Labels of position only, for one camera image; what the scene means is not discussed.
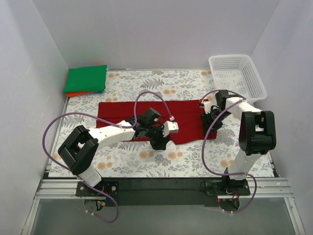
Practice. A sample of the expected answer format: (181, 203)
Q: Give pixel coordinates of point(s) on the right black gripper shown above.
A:
(210, 121)

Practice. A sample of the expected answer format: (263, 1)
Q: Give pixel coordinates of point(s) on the green folded t-shirt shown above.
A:
(86, 79)

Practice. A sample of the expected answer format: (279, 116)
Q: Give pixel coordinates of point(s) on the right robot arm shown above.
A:
(257, 136)

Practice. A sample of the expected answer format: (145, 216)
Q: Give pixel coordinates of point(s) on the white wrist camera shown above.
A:
(207, 104)
(170, 127)

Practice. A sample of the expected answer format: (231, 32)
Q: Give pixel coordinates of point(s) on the aluminium rail frame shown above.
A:
(269, 210)

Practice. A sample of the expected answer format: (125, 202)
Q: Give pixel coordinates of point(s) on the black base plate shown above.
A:
(165, 191)

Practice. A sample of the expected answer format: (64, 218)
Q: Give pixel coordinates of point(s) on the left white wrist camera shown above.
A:
(170, 127)

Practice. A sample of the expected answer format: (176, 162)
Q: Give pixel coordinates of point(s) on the white plastic basket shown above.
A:
(237, 72)

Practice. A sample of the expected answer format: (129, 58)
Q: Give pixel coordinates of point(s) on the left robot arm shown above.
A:
(80, 147)

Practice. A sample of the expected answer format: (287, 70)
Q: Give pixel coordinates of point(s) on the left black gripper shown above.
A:
(159, 140)

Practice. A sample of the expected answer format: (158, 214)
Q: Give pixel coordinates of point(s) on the floral patterned table mat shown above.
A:
(137, 159)

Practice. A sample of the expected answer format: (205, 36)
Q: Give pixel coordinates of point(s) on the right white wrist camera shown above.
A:
(207, 104)

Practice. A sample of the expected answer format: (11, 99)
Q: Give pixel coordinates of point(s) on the orange folded t-shirt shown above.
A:
(73, 94)

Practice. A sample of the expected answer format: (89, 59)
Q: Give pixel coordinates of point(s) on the teal folded t-shirt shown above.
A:
(97, 92)

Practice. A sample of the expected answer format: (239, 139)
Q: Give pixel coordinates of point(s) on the red t-shirt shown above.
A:
(187, 114)

